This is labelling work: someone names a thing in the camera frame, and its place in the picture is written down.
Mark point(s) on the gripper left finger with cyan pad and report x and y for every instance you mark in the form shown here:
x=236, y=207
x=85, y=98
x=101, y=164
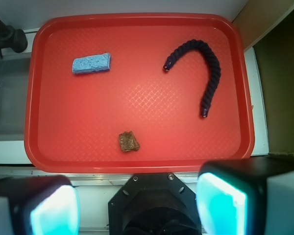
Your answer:
x=38, y=206

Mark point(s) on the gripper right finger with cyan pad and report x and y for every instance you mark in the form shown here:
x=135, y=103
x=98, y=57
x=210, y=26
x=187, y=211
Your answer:
x=253, y=196

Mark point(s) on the blue sponge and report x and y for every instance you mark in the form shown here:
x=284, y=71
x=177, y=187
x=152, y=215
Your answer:
x=91, y=64

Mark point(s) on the brown crumbly block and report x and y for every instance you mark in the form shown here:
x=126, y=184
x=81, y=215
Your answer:
x=128, y=142

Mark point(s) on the red plastic tray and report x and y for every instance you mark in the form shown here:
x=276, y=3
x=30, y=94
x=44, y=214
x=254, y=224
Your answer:
x=177, y=81

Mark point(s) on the metal sink basin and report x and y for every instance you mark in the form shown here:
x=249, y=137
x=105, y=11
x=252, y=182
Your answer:
x=14, y=74

